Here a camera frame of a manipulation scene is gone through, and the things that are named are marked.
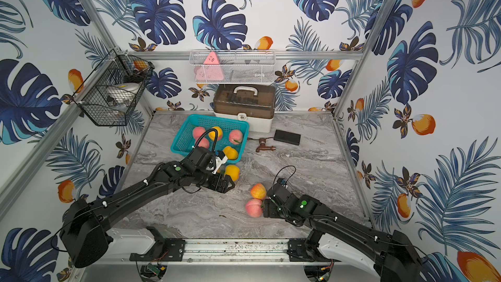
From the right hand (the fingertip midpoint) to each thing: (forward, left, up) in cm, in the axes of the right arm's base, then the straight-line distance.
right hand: (271, 208), depth 80 cm
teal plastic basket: (+42, +42, +3) cm, 60 cm away
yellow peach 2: (+16, +17, +1) cm, 24 cm away
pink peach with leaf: (+40, +38, +2) cm, 55 cm away
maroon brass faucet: (+34, +3, -3) cm, 34 cm away
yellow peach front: (+25, +19, +3) cm, 32 cm away
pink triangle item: (+51, +27, +32) cm, 66 cm away
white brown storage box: (+52, +8, +11) cm, 54 cm away
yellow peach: (+37, +29, +3) cm, 47 cm away
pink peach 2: (+32, +33, +2) cm, 46 cm away
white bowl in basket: (+35, +61, +31) cm, 77 cm away
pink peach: (+35, +17, +4) cm, 39 cm away
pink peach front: (0, +7, +1) cm, 7 cm away
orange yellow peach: (+7, +5, 0) cm, 9 cm away
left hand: (+7, +18, +10) cm, 22 cm away
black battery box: (+39, -11, -2) cm, 41 cm away
